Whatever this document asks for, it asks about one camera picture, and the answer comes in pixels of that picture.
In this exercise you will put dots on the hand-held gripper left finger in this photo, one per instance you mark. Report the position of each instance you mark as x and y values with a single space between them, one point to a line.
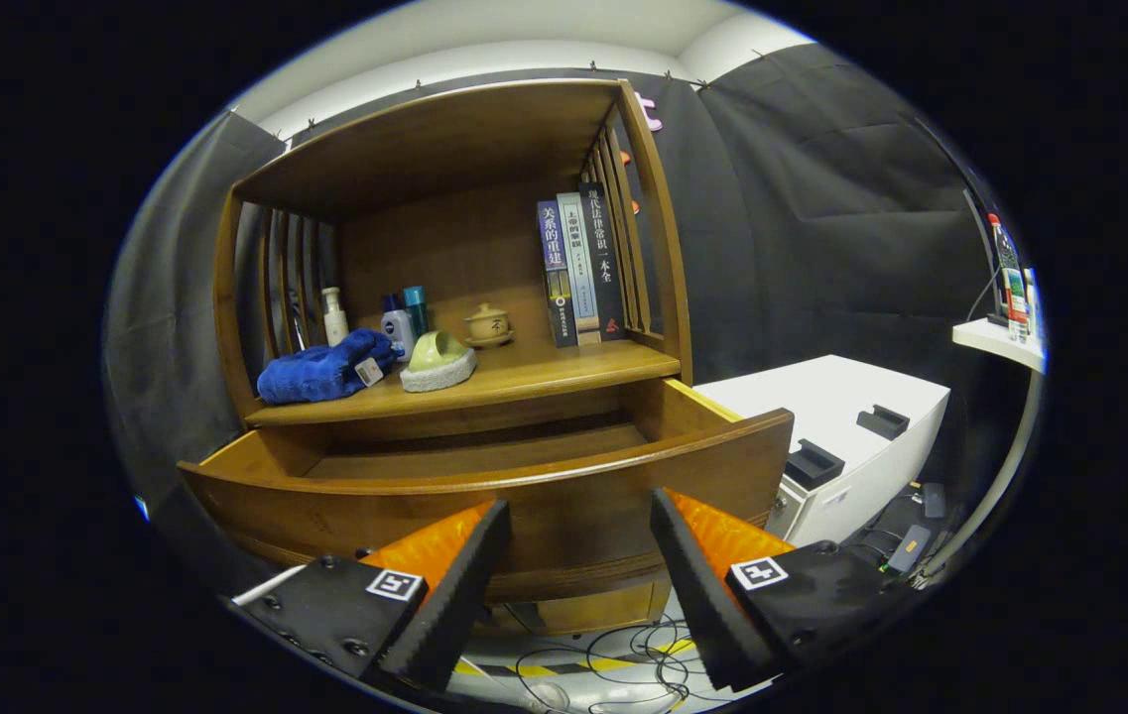
449 605

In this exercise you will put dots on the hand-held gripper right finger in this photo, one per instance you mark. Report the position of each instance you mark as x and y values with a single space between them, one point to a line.
712 605

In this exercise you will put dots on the wooden drawer with black knob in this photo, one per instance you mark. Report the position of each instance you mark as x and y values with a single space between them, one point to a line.
564 526

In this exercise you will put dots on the small green slipper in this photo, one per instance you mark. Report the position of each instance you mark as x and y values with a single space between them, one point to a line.
437 357

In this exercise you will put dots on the white box cabinet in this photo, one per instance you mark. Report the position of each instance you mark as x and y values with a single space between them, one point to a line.
821 397

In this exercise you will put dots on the wooden countertop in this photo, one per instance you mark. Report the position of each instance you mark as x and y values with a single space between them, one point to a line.
544 372

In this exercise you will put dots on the wooden cabinet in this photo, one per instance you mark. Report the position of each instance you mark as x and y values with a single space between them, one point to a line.
444 248

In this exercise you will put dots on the black tray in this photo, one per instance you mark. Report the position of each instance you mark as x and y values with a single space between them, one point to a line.
883 421
814 464

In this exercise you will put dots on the dark floor device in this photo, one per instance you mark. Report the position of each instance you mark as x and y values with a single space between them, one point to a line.
909 548
934 501

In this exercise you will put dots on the blue towel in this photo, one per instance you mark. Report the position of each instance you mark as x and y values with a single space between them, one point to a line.
320 372

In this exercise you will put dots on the beige lidded teacup with saucer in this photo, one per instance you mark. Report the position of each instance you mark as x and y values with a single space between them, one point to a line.
489 325

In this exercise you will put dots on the white bottle with blue cap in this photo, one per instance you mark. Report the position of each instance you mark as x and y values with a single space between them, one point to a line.
397 327

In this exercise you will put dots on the teal bottle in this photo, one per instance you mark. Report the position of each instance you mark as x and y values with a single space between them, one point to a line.
416 309

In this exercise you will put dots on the white pump bottle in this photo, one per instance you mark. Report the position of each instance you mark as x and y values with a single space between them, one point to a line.
335 322

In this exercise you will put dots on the pale spine book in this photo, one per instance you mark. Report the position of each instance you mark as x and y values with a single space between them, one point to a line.
578 258

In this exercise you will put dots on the white side table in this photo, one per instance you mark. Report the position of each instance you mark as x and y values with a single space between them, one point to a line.
990 337

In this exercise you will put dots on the clear bottle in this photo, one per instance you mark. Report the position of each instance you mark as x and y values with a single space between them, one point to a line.
1033 307

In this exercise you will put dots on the red capped bottle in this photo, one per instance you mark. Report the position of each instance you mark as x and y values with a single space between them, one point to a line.
1010 278

